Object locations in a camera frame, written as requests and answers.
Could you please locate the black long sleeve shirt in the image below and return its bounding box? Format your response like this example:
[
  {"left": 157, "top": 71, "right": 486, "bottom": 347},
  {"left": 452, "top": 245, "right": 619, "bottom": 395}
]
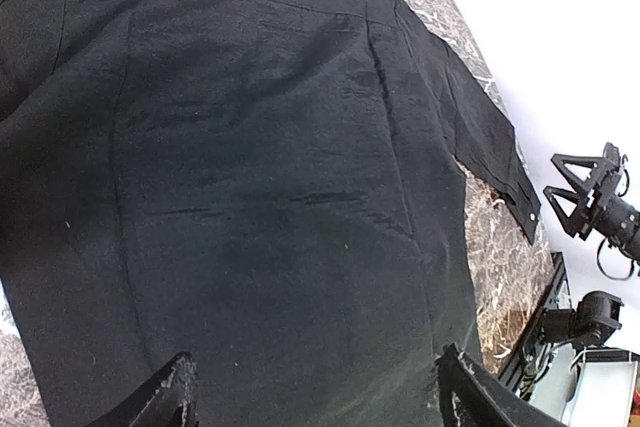
[{"left": 1, "top": 0, "right": 540, "bottom": 426}]

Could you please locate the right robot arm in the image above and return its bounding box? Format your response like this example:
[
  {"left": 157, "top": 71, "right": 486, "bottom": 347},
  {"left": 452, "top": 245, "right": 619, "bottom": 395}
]
[{"left": 517, "top": 143, "right": 639, "bottom": 426}]

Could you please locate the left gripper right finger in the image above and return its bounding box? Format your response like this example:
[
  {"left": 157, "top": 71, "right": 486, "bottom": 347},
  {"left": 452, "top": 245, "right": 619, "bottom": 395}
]
[{"left": 436, "top": 344, "right": 563, "bottom": 427}]

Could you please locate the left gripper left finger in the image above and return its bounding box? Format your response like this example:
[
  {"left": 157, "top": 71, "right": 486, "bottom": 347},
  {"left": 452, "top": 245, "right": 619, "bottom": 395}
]
[{"left": 89, "top": 352, "right": 199, "bottom": 427}]

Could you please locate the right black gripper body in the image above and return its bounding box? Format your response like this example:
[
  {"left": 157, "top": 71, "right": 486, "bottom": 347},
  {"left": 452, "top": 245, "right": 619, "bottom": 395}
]
[{"left": 582, "top": 142, "right": 635, "bottom": 240}]

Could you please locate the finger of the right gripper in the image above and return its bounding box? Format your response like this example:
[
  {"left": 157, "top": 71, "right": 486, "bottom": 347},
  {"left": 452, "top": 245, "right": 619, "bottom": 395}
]
[
  {"left": 542, "top": 185, "right": 594, "bottom": 238},
  {"left": 551, "top": 153, "right": 603, "bottom": 192}
]

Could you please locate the black front rail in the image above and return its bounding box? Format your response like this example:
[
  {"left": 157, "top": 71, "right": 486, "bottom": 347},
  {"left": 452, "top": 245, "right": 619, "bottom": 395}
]
[{"left": 497, "top": 252, "right": 571, "bottom": 400}]

